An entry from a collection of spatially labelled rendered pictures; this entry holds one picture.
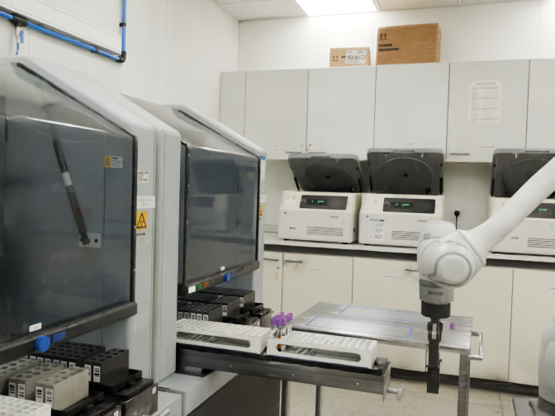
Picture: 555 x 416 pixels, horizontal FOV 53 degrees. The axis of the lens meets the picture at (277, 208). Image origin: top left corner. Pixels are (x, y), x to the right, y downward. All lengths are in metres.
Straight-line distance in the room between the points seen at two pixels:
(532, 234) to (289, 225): 1.60
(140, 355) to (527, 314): 2.84
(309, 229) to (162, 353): 2.48
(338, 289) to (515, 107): 1.73
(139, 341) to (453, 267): 0.80
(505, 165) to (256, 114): 1.86
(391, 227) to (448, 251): 2.56
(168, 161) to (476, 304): 2.71
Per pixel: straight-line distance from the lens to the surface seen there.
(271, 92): 4.39
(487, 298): 3.85
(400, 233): 3.83
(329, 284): 3.95
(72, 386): 1.29
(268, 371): 1.60
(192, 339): 1.72
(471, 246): 1.32
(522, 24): 4.60
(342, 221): 3.88
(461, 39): 4.57
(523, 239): 3.82
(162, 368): 1.63
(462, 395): 1.85
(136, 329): 1.48
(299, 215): 3.96
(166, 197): 1.55
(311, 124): 4.26
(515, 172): 4.13
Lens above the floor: 1.29
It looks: 2 degrees down
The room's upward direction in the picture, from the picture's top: 2 degrees clockwise
